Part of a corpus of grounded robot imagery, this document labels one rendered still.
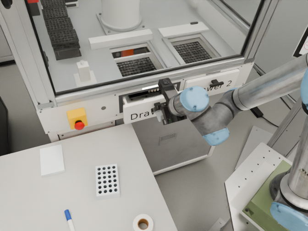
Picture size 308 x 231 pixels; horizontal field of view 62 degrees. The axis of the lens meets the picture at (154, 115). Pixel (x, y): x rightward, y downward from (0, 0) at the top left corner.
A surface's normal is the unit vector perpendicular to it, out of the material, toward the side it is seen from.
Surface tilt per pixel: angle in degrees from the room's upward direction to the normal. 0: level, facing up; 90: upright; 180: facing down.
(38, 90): 90
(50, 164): 0
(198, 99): 35
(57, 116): 90
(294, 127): 90
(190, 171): 0
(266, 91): 88
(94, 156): 0
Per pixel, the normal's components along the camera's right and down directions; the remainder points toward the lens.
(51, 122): 0.37, 0.72
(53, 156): 0.07, -0.65
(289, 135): -0.51, 0.63
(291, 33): -0.91, 0.28
